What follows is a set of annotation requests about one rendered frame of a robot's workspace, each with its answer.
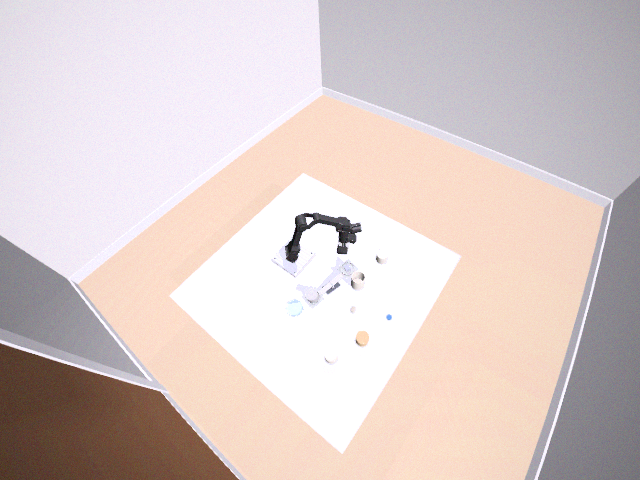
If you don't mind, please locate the beige cylinder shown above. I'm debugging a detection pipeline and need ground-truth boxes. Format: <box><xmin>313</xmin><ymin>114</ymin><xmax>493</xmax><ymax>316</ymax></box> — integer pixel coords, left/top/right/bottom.
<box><xmin>356</xmin><ymin>330</ymin><xmax>369</xmax><ymax>347</ymax></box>

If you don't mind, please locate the grey cylinder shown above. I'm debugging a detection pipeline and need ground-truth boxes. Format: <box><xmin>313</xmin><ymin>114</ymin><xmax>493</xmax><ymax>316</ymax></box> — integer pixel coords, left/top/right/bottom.
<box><xmin>376</xmin><ymin>249</ymin><xmax>389</xmax><ymax>264</ymax></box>
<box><xmin>324</xmin><ymin>347</ymin><xmax>338</xmax><ymax>364</ymax></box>

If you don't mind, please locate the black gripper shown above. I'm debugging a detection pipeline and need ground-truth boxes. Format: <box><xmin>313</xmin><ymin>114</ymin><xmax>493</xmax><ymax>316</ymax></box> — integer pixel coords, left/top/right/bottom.
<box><xmin>337</xmin><ymin>235</ymin><xmax>348</xmax><ymax>255</ymax></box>

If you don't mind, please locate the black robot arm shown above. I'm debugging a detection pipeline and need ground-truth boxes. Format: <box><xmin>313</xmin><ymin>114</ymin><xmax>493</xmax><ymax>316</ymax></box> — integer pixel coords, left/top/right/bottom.
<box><xmin>285</xmin><ymin>212</ymin><xmax>362</xmax><ymax>263</ymax></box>

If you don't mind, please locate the light blue flat disc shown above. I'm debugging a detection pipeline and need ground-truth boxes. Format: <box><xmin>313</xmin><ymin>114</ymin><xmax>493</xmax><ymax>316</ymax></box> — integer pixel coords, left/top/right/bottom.
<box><xmin>286</xmin><ymin>300</ymin><xmax>303</xmax><ymax>317</ymax></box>

